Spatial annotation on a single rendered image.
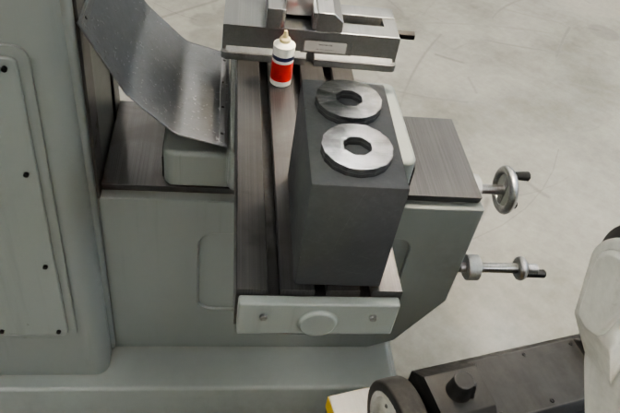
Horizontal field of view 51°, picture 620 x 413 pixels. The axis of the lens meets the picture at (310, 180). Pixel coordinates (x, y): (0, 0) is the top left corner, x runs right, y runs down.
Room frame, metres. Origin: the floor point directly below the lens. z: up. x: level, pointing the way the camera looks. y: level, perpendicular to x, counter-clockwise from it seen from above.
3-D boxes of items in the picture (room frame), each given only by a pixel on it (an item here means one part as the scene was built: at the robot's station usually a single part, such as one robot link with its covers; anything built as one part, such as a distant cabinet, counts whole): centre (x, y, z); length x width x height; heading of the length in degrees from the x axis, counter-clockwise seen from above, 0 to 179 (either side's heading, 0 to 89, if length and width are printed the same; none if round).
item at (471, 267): (1.06, -0.48, 0.51); 0.22 x 0.06 x 0.06; 101
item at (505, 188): (1.19, -0.43, 0.63); 0.16 x 0.12 x 0.12; 101
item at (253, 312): (1.15, 0.07, 0.89); 1.24 x 0.23 x 0.08; 11
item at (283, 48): (1.04, 0.09, 0.99); 0.04 x 0.04 x 0.11
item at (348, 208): (0.68, -0.04, 1.03); 0.22 x 0.12 x 0.20; 10
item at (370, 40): (1.19, 0.05, 0.99); 0.35 x 0.15 x 0.11; 99
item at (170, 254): (1.10, 0.04, 0.43); 0.80 x 0.30 x 0.60; 101
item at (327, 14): (1.19, 0.03, 1.02); 0.12 x 0.06 x 0.04; 9
